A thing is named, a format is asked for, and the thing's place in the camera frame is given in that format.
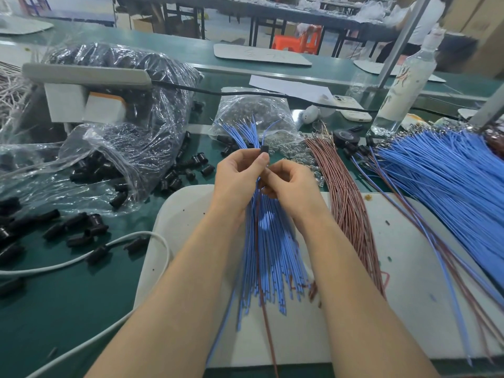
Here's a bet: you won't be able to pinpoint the person's left hand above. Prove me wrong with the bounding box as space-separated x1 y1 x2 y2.
211 148 271 225

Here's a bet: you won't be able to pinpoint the person's right hand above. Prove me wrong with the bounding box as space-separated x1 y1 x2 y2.
260 160 330 230

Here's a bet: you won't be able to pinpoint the large blue wire pile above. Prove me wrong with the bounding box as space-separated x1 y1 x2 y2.
366 123 504 290

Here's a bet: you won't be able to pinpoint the pile of black plastic caps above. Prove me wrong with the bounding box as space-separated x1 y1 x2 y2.
0 131 217 296

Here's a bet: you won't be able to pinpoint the large pile of blue wires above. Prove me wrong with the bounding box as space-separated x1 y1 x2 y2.
358 157 504 345

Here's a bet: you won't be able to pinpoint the person's left forearm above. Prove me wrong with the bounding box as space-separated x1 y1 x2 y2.
85 212 253 378

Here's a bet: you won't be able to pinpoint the person's right forearm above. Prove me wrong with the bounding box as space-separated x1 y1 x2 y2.
303 215 440 378

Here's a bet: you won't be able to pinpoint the black tape roll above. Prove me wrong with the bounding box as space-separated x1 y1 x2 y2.
332 128 360 149

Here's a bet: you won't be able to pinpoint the white computer mouse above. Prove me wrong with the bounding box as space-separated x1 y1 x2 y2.
301 104 321 125

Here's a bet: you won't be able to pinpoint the small clear plastic bag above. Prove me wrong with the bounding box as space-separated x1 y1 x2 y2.
211 89 300 148

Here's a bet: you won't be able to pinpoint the white flat device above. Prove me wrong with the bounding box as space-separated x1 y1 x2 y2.
321 94 373 123

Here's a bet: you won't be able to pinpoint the white paper sheet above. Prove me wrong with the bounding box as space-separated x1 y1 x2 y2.
249 75 335 103

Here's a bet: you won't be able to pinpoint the large clear plastic bag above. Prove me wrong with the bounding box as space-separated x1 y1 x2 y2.
0 41 204 213

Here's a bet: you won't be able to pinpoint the white flat tray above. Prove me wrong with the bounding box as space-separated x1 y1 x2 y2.
353 59 447 83
0 15 55 36
213 43 313 66

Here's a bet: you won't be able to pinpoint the orange plastic stool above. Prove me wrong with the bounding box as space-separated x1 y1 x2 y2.
272 25 324 54

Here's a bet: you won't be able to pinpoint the white orange charger adapter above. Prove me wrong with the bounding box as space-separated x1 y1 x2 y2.
82 92 127 125

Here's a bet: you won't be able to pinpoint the white spray bottle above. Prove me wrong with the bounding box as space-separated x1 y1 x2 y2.
370 26 446 134

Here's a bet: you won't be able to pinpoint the white work board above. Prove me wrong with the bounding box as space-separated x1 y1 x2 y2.
134 185 504 369

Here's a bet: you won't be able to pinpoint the white power strip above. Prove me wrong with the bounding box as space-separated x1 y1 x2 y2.
22 62 153 90

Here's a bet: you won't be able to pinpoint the blue table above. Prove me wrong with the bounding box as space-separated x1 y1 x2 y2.
19 0 118 27

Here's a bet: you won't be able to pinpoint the cardboard boxes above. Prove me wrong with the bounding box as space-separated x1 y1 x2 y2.
441 0 504 76

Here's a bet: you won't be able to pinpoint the black power cord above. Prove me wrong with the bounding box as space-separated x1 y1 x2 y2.
151 77 375 115

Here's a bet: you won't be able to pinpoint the long black-frame table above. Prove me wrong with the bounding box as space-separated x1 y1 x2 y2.
114 0 401 56

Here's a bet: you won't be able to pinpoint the white charging cable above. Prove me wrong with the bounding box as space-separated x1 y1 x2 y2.
0 229 172 378

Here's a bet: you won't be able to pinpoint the slanted metal frame post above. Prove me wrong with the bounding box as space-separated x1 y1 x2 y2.
376 0 433 87

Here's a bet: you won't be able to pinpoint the short metal frame post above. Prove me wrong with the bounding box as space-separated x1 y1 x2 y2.
470 82 504 127

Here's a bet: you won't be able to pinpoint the bundle of stripped brown wires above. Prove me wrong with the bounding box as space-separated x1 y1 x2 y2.
0 62 33 131

